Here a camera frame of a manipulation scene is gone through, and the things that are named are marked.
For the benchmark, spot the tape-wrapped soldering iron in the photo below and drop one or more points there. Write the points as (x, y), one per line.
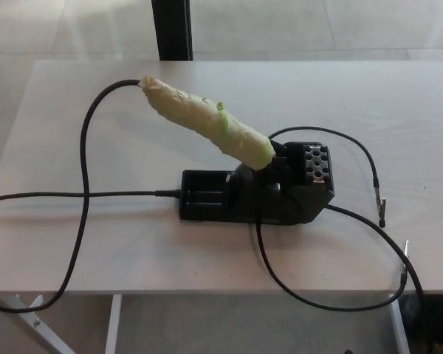
(206, 114)

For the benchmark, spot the white table leg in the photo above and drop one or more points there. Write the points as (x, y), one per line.
(113, 324)
(399, 324)

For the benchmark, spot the white diagonal table brace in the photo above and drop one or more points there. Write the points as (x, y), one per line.
(26, 313)

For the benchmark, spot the black pillar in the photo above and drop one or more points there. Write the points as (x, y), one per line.
(172, 29)

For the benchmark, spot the black soldering station base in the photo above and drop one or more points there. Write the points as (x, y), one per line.
(243, 199)

